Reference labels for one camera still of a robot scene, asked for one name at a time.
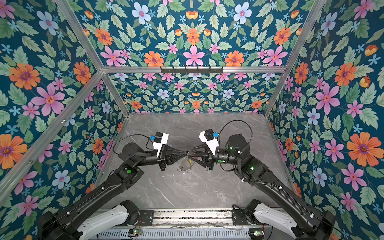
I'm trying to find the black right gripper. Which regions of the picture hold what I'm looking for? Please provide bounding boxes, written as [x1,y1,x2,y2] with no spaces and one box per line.
[189,143,243,172]

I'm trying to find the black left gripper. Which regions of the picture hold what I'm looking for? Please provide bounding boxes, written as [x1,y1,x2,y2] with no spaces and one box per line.
[134,142,187,172]

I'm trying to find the silver keyring with red grip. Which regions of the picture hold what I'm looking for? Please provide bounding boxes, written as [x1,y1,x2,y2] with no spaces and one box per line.
[177,157,195,174]

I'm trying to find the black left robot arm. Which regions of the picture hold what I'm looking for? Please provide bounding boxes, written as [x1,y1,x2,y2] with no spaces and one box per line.
[37,143,188,240]

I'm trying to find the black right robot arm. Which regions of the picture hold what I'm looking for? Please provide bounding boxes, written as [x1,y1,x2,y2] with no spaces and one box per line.
[188,134,335,240]

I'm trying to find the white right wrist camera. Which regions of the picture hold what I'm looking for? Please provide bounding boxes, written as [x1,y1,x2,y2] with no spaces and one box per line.
[199,129,219,155]

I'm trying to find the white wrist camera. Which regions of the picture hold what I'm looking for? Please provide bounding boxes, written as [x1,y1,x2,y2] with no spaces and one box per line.
[150,132,169,157]
[199,129,219,155]

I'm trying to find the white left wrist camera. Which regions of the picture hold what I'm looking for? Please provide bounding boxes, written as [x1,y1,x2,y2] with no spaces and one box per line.
[150,132,169,157]

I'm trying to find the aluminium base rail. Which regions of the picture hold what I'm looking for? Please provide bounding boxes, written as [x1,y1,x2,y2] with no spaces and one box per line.
[67,207,316,229]

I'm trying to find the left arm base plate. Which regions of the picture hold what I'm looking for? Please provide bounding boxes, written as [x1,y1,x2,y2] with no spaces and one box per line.
[116,210,155,227]

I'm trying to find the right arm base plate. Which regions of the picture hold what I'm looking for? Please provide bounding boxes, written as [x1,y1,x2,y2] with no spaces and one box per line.
[232,209,265,226]

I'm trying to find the white vented cable duct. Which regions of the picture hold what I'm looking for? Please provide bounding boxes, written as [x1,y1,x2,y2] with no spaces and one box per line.
[74,228,251,240]

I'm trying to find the aluminium frame bars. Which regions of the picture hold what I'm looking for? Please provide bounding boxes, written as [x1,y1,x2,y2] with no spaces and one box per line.
[1,1,325,210]

